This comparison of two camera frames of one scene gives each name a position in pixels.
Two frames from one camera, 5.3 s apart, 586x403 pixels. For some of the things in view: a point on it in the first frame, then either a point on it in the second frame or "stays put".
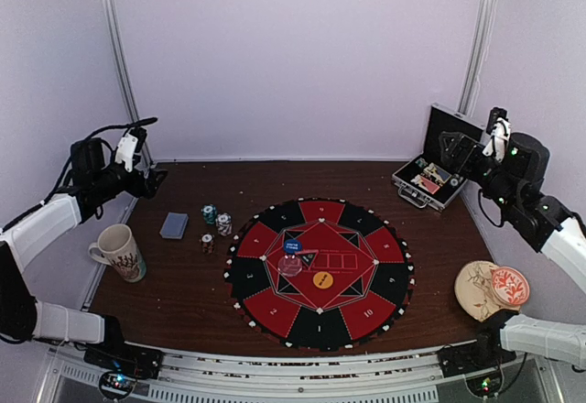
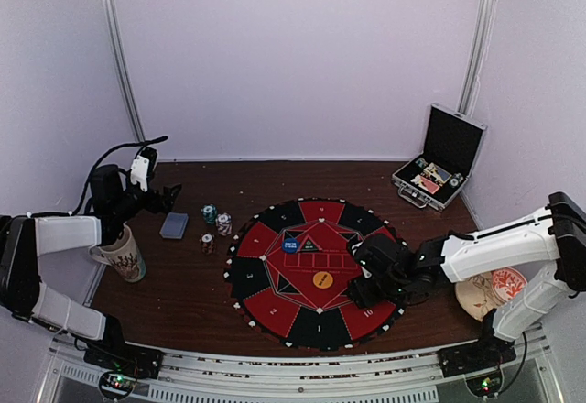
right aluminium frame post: [482, 37] stays put
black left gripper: [150, 187] -> [167, 201]
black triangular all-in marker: [308, 256] -> [309, 246]
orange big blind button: [323, 279] stays put
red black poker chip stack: [207, 241] stays put
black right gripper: [461, 141] -> [360, 295]
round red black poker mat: [320, 274] stays put
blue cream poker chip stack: [223, 223] stays put
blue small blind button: [292, 246] stays put
